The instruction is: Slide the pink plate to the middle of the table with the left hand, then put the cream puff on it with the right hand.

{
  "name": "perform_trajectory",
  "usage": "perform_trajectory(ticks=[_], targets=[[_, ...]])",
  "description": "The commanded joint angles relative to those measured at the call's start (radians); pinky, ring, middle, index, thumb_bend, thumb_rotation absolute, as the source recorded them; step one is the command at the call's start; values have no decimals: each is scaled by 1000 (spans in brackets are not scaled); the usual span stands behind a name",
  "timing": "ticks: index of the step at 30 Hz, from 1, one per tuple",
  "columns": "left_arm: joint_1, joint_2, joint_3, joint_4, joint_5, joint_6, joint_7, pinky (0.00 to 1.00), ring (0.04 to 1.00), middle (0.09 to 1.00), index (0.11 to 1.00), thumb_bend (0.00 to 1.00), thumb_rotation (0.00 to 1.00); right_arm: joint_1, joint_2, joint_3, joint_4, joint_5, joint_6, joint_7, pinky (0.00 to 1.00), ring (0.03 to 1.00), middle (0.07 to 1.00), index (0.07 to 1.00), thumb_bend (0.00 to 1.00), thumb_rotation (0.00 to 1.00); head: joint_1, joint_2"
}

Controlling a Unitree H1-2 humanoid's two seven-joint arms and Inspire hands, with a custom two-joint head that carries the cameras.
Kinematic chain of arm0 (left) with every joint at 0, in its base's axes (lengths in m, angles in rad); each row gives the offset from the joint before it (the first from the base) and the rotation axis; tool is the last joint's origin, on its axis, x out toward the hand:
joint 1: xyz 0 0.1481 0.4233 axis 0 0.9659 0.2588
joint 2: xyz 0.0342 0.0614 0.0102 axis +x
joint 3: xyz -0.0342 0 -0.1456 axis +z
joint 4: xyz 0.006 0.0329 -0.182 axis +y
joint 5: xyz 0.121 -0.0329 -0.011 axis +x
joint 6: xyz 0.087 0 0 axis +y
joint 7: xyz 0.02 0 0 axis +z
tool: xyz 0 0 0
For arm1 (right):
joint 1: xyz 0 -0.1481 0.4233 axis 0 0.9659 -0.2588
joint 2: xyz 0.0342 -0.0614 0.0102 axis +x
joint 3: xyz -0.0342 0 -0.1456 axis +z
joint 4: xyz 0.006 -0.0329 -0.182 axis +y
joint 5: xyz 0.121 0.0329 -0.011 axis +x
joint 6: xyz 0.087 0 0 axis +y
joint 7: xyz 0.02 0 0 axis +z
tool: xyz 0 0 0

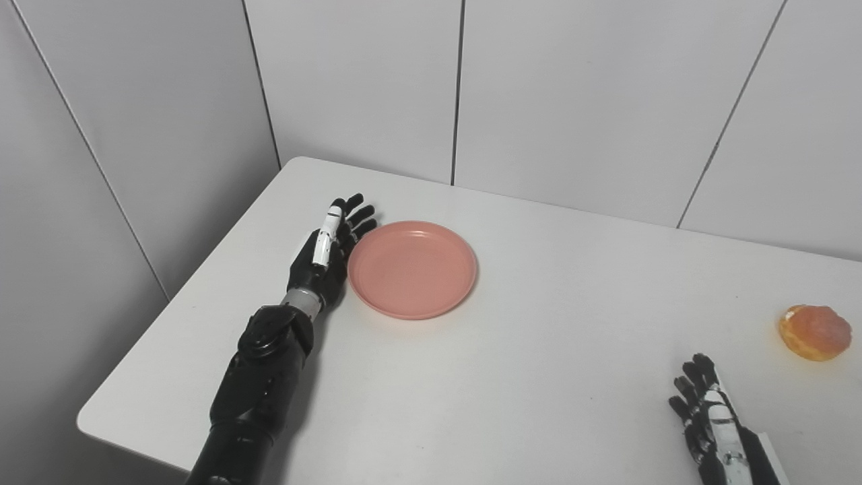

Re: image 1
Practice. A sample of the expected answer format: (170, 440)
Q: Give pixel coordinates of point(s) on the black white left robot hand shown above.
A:
(323, 263)

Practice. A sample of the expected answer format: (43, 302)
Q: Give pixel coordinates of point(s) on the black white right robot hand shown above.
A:
(720, 438)

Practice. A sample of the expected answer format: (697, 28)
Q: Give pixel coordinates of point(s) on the pink round plate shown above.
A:
(411, 269)

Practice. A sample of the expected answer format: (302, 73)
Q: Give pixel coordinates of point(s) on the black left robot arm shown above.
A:
(259, 384)

